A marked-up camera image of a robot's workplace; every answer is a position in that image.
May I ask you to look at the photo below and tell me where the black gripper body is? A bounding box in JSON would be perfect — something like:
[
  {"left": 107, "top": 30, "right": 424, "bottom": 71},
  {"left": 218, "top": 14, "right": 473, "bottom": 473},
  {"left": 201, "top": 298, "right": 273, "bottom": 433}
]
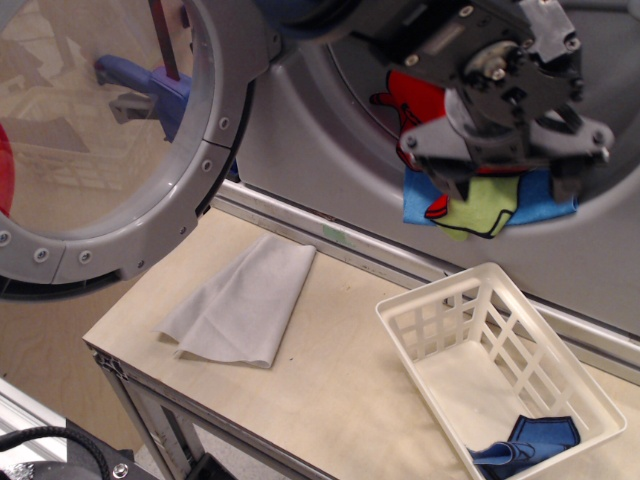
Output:
[{"left": 400, "top": 90, "right": 615, "bottom": 172}]

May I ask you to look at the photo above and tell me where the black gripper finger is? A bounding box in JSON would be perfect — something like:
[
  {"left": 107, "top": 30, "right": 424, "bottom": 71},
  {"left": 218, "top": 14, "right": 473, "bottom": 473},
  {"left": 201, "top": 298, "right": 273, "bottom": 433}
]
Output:
[
  {"left": 423, "top": 164, "right": 473, "bottom": 201},
  {"left": 549, "top": 157, "right": 594, "bottom": 203}
]

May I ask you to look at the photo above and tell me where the lime green cloth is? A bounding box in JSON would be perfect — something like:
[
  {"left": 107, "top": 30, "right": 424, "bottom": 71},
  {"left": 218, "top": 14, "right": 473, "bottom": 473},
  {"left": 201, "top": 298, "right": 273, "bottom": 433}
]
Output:
[{"left": 425, "top": 176, "right": 520, "bottom": 241}]

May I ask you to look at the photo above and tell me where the light blue cloth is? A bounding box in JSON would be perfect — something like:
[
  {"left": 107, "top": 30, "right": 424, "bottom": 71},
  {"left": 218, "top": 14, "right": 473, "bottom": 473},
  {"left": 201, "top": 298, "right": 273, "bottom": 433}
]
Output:
[{"left": 403, "top": 168, "right": 578, "bottom": 226}]

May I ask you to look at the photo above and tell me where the red cloth black trim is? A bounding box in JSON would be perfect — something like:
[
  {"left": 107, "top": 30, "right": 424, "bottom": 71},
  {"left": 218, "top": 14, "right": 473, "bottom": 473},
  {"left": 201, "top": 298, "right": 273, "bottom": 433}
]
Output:
[{"left": 368, "top": 69, "right": 526, "bottom": 221}]

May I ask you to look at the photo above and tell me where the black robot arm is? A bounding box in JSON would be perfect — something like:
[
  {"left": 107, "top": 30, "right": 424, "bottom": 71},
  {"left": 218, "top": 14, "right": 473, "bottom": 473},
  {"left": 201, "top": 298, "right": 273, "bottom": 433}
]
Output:
[{"left": 258, "top": 1, "right": 614, "bottom": 202}]

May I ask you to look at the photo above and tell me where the grey laundry machine body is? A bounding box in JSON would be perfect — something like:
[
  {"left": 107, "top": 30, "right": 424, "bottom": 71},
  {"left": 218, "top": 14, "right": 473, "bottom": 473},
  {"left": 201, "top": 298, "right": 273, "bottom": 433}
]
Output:
[{"left": 219, "top": 1, "right": 639, "bottom": 381}]

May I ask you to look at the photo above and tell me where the grey round machine door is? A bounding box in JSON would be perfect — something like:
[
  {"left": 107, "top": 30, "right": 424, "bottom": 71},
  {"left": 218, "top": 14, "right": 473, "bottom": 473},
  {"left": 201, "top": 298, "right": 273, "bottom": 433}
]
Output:
[{"left": 1, "top": 1, "right": 280, "bottom": 302}]

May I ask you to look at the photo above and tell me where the white plastic basket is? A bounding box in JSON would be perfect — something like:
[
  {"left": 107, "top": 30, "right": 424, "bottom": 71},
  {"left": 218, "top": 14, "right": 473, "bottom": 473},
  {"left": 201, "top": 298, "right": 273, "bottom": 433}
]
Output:
[{"left": 376, "top": 263, "right": 627, "bottom": 479}]

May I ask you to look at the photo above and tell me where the grey cloth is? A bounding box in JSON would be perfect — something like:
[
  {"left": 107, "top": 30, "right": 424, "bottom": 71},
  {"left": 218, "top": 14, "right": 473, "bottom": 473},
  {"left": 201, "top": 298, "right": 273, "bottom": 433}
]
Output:
[{"left": 155, "top": 234, "right": 316, "bottom": 369}]

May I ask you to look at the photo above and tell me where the dark blue cloth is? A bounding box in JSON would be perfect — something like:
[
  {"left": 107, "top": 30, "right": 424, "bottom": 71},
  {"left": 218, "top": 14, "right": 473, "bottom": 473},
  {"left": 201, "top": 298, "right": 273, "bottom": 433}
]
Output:
[{"left": 469, "top": 415, "right": 581, "bottom": 479}]

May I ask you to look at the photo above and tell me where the blue clamp handle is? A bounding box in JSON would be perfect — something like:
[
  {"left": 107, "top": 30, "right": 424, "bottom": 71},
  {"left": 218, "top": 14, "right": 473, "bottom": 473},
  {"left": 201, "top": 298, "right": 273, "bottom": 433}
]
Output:
[{"left": 94, "top": 55, "right": 192, "bottom": 142}]

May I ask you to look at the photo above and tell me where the aluminium table frame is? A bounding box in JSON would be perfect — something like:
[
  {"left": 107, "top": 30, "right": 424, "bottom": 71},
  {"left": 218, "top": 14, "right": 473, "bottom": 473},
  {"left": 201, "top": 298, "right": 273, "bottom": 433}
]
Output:
[{"left": 88, "top": 343, "right": 332, "bottom": 479}]

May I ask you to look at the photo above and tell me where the black base with cable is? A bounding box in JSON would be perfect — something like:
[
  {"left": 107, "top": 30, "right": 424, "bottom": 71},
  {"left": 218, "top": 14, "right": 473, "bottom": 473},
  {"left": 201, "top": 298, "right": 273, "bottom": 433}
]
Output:
[{"left": 1, "top": 421, "right": 155, "bottom": 479}]

